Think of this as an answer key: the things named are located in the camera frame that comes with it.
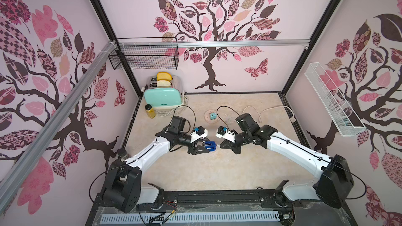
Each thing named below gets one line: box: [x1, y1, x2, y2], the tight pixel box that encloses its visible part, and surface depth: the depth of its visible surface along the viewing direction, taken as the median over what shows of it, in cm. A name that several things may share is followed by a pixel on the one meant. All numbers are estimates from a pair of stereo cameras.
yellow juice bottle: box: [144, 103, 156, 119], surface depth 105 cm
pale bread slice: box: [156, 80, 172, 87], surface depth 102 cm
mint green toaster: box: [140, 75, 185, 110], surface depth 106 cm
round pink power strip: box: [204, 109, 219, 124], surface depth 105 cm
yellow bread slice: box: [156, 71, 173, 82], surface depth 106 cm
